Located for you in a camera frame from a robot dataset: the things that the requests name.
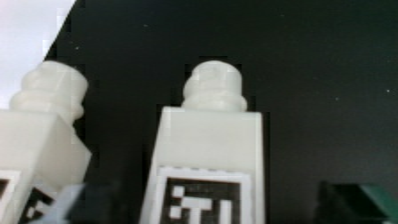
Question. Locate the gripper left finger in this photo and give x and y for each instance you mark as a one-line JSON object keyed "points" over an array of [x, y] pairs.
{"points": [[88, 205]]}

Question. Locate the white sheet with tags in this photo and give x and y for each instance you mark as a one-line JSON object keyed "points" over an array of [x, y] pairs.
{"points": [[31, 22]]}

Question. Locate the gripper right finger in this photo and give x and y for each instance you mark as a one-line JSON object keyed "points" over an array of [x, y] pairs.
{"points": [[356, 204]]}

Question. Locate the white table leg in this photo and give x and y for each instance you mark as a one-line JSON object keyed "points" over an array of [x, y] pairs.
{"points": [[44, 154], [207, 176]]}

